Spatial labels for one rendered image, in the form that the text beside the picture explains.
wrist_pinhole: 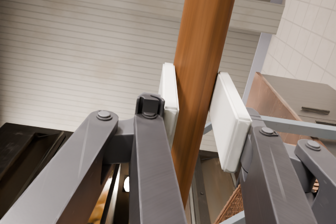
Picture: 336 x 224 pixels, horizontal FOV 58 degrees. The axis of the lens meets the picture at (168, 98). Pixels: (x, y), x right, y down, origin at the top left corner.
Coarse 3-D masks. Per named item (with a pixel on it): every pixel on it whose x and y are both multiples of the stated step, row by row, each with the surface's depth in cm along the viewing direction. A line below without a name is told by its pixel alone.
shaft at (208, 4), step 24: (192, 0) 18; (216, 0) 17; (192, 24) 18; (216, 24) 18; (192, 48) 18; (216, 48) 18; (192, 72) 19; (216, 72) 20; (192, 96) 19; (192, 120) 20; (192, 144) 21; (192, 168) 22
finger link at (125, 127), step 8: (120, 120) 13; (128, 120) 13; (120, 128) 13; (128, 128) 13; (120, 136) 12; (128, 136) 12; (112, 144) 12; (120, 144) 12; (128, 144) 12; (104, 152) 12; (112, 152) 12; (120, 152) 12; (128, 152) 13; (104, 160) 12; (112, 160) 13; (120, 160) 13; (128, 160) 13
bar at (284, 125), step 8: (264, 120) 113; (272, 120) 113; (280, 120) 115; (288, 120) 116; (296, 120) 117; (208, 128) 115; (272, 128) 114; (280, 128) 114; (288, 128) 114; (296, 128) 114; (304, 128) 114; (312, 128) 114; (320, 128) 114; (328, 128) 115; (320, 136) 115; (328, 136) 115; (232, 216) 72; (240, 216) 71
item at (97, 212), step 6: (108, 180) 159; (108, 186) 158; (102, 192) 145; (102, 198) 144; (96, 204) 134; (102, 204) 144; (96, 210) 133; (102, 210) 143; (90, 216) 124; (96, 216) 133; (90, 222) 123; (96, 222) 132
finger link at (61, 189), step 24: (96, 120) 12; (72, 144) 10; (96, 144) 10; (48, 168) 9; (72, 168) 9; (96, 168) 10; (24, 192) 8; (48, 192) 8; (72, 192) 8; (96, 192) 11; (24, 216) 7; (48, 216) 7; (72, 216) 8
